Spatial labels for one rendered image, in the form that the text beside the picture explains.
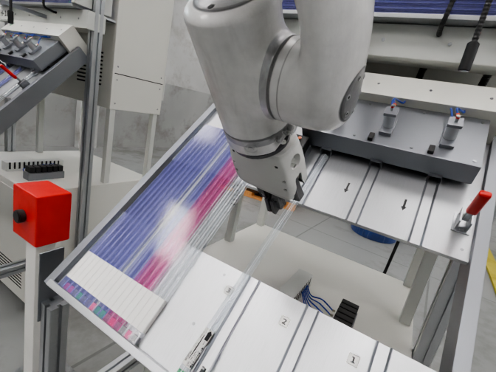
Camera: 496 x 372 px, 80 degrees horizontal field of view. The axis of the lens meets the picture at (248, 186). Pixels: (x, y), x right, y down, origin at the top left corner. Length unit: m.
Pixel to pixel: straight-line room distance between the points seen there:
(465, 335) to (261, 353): 0.29
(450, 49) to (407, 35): 0.09
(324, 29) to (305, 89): 0.05
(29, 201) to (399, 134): 0.98
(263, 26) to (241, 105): 0.07
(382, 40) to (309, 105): 0.57
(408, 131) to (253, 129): 0.44
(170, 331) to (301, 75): 0.46
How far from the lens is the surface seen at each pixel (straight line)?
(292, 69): 0.25
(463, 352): 0.54
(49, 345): 0.86
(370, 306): 1.08
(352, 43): 0.24
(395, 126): 0.70
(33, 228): 1.06
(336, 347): 0.52
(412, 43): 0.80
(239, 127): 0.32
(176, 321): 0.57
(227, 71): 0.27
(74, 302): 0.66
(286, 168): 0.37
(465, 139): 0.70
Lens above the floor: 1.13
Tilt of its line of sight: 14 degrees down
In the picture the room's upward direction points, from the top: 12 degrees clockwise
